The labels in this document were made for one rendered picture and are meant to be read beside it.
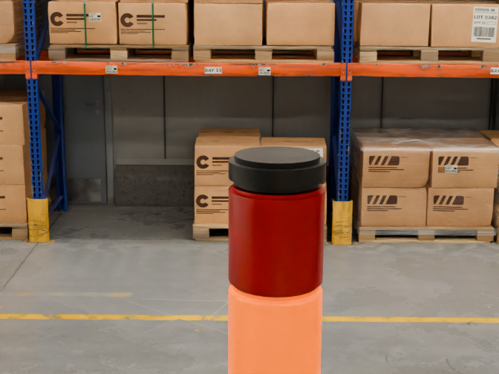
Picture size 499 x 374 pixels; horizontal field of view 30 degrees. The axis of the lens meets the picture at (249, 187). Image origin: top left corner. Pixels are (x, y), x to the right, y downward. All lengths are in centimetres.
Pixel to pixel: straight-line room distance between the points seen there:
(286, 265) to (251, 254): 2
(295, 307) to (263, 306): 2
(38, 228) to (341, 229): 268
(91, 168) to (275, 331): 920
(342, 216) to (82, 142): 290
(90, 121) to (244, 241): 911
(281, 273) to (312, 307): 3
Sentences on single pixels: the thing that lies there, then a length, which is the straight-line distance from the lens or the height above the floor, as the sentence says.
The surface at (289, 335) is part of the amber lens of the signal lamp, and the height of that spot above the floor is 225.
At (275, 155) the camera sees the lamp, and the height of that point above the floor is 234.
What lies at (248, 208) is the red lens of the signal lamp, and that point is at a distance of 46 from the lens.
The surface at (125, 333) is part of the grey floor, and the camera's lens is 640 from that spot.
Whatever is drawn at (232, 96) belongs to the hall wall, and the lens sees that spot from 945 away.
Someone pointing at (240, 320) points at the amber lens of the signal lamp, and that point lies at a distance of 48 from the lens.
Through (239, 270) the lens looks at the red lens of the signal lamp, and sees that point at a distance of 48.
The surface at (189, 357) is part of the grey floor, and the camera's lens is 601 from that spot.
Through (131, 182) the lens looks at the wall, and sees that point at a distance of 955.
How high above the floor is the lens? 244
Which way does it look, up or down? 14 degrees down
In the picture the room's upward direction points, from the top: straight up
